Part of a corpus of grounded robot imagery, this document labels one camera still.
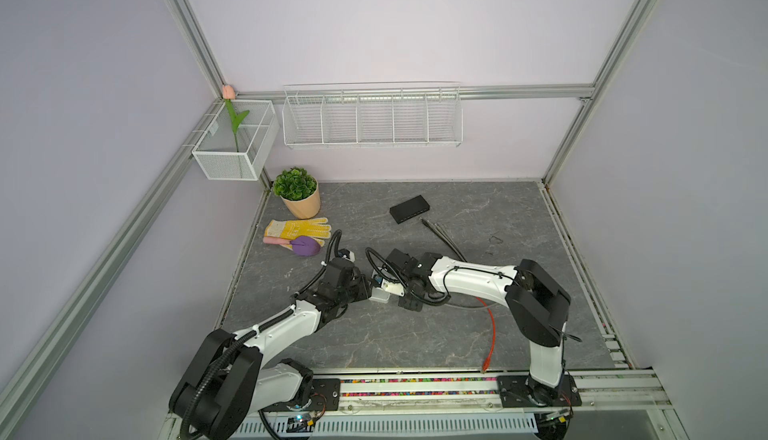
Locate purple pink trowel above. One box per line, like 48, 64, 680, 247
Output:
262, 236, 321, 257

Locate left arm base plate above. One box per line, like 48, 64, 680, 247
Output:
280, 378, 341, 411

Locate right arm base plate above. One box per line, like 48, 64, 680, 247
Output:
497, 373, 582, 408

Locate white network switch box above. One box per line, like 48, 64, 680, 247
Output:
369, 288, 391, 304

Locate long white wire basket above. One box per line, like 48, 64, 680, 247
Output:
282, 82, 464, 148

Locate small white wire basket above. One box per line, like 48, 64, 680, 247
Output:
192, 100, 279, 181

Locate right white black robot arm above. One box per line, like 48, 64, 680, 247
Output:
370, 250, 580, 407

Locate red ethernet cable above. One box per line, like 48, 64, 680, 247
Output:
473, 297, 498, 374

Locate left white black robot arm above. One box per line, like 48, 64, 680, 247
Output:
169, 258, 374, 439

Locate pink artificial tulip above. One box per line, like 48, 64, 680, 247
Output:
221, 85, 250, 153

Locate yellow work glove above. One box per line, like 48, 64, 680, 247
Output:
264, 217, 332, 246

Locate grey cable bundle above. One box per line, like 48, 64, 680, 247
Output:
421, 218, 481, 310

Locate green plant in pot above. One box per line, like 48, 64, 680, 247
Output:
272, 167, 321, 220

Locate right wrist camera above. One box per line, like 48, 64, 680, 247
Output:
375, 277, 405, 297

